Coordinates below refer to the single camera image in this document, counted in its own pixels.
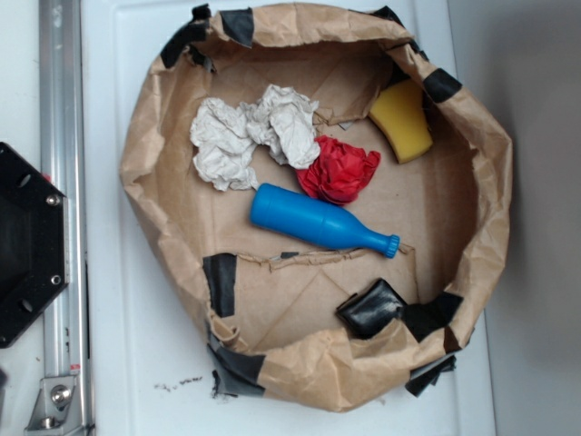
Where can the black box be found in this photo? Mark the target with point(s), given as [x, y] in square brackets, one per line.
[366, 314]

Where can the blue plastic bottle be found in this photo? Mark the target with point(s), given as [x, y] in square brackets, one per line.
[316, 222]

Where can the brown paper bag bin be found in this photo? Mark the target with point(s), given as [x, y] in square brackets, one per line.
[265, 303]

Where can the crumpled red paper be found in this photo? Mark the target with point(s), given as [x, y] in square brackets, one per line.
[340, 172]

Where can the crumpled white paper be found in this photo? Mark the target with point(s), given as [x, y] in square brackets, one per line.
[226, 136]

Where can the yellow sponge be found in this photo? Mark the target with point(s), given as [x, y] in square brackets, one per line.
[398, 113]

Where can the white tray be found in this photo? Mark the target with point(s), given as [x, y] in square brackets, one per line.
[151, 370]

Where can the aluminium rail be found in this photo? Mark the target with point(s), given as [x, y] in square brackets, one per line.
[66, 320]

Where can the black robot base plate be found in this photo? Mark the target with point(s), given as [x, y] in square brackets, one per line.
[33, 270]

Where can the metal corner bracket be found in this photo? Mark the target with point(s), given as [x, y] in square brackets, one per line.
[57, 409]

